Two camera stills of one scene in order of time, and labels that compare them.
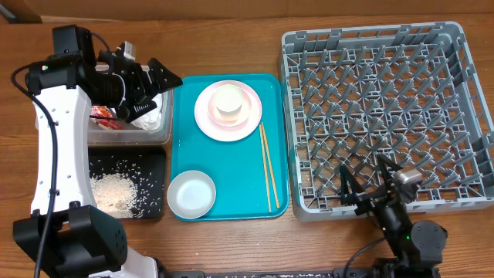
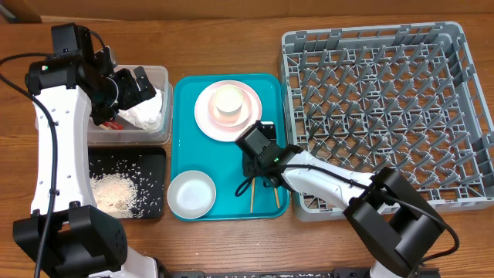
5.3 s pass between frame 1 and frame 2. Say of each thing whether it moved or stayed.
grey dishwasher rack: stayed
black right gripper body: moved
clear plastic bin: stayed
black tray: stayed
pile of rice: stayed
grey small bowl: stayed
